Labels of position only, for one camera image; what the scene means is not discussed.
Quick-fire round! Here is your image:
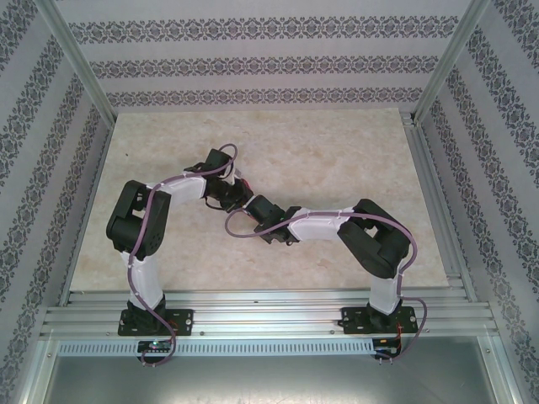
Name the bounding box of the grey metal sheet panel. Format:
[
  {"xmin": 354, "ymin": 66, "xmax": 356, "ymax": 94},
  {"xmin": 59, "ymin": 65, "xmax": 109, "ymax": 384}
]
[{"xmin": 35, "ymin": 352, "xmax": 513, "ymax": 404}]

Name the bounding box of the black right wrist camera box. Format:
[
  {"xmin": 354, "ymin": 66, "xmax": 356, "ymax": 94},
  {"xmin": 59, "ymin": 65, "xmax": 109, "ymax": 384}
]
[{"xmin": 245, "ymin": 194, "xmax": 281, "ymax": 226}]

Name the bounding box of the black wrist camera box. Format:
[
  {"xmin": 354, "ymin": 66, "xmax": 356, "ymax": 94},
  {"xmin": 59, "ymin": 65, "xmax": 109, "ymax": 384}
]
[
  {"xmin": 205, "ymin": 149, "xmax": 236, "ymax": 174},
  {"xmin": 245, "ymin": 194, "xmax": 281, "ymax": 226}
]

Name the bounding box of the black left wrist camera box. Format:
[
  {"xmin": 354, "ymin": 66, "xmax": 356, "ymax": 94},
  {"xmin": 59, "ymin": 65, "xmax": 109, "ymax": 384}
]
[{"xmin": 205, "ymin": 149, "xmax": 236, "ymax": 174}]

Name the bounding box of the aluminium mounting rail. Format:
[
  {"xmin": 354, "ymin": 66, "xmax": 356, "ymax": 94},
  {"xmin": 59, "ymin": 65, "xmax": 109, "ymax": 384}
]
[{"xmin": 40, "ymin": 289, "xmax": 500, "ymax": 341}]

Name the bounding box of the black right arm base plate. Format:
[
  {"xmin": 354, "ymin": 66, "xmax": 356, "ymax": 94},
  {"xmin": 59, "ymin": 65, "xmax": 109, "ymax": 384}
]
[{"xmin": 341, "ymin": 306, "xmax": 418, "ymax": 336}]

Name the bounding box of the perforated metal cable tray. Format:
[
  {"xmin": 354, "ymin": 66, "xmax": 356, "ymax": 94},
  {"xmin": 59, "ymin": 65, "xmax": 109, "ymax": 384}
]
[{"xmin": 56, "ymin": 339, "xmax": 376, "ymax": 355}]

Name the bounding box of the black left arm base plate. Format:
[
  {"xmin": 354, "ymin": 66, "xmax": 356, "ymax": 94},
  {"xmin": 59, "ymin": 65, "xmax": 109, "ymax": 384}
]
[{"xmin": 119, "ymin": 309, "xmax": 195, "ymax": 337}]

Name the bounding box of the aluminium side rail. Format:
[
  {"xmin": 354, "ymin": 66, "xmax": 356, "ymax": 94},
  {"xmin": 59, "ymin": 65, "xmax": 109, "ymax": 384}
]
[
  {"xmin": 402, "ymin": 111, "xmax": 477, "ymax": 302},
  {"xmin": 58, "ymin": 121, "xmax": 117, "ymax": 304}
]

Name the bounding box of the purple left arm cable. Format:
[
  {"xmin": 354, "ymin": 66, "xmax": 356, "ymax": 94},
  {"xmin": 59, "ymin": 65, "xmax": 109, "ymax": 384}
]
[{"xmin": 125, "ymin": 143, "xmax": 239, "ymax": 369}]

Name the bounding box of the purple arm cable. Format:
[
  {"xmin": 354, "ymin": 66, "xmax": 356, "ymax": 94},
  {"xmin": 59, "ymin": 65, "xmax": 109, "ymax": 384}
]
[
  {"xmin": 225, "ymin": 208, "xmax": 431, "ymax": 365},
  {"xmin": 125, "ymin": 143, "xmax": 239, "ymax": 369}
]

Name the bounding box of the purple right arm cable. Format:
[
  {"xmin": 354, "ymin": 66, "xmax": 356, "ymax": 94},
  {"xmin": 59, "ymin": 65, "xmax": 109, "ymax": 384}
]
[{"xmin": 225, "ymin": 208, "xmax": 431, "ymax": 365}]

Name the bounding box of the aluminium frame post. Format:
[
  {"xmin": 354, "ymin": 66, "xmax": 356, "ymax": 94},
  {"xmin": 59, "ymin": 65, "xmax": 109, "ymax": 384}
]
[
  {"xmin": 33, "ymin": 0, "xmax": 117, "ymax": 124},
  {"xmin": 414, "ymin": 0, "xmax": 492, "ymax": 124}
]

